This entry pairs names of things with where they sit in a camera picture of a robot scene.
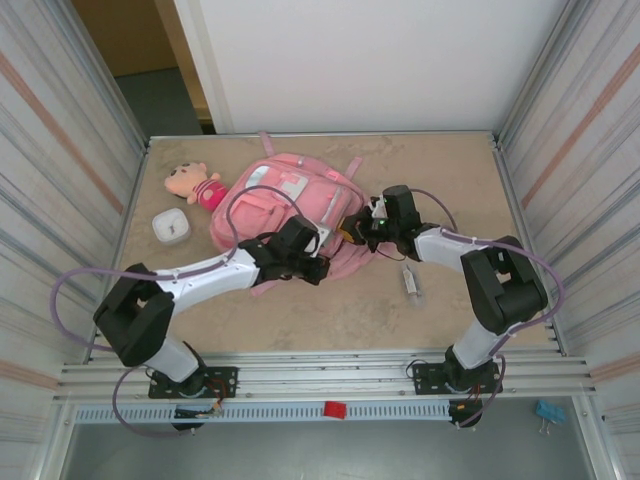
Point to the pink student backpack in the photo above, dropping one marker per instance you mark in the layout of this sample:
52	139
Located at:
270	205

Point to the small clear tube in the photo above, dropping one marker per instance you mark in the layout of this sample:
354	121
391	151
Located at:
412	285

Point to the pink plush doll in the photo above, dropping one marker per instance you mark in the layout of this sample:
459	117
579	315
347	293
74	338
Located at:
200	189

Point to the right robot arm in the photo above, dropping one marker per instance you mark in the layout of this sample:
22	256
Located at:
505	290

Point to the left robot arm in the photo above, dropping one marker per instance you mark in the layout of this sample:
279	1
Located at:
200	277

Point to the white square container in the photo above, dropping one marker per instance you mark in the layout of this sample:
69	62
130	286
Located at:
171	226

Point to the small red block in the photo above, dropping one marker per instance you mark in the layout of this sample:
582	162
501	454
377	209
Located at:
335	410

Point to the black power connector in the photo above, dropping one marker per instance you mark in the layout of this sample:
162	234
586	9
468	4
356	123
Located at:
197	412
462	412

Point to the corrugated metal side panel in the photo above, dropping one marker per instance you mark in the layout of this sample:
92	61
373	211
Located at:
50	175
585	150

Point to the blue binder clip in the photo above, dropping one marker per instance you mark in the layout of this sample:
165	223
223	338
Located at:
549	409

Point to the brown wooden door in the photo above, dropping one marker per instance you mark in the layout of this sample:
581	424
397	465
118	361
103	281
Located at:
125	35

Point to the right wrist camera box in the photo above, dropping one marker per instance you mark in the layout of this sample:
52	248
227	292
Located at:
378	204

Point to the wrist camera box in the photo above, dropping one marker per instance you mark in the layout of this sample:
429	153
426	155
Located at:
378	204
322	242

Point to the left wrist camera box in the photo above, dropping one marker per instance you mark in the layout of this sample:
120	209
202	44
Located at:
322	242

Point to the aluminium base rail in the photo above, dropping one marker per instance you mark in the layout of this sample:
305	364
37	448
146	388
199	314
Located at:
325	375

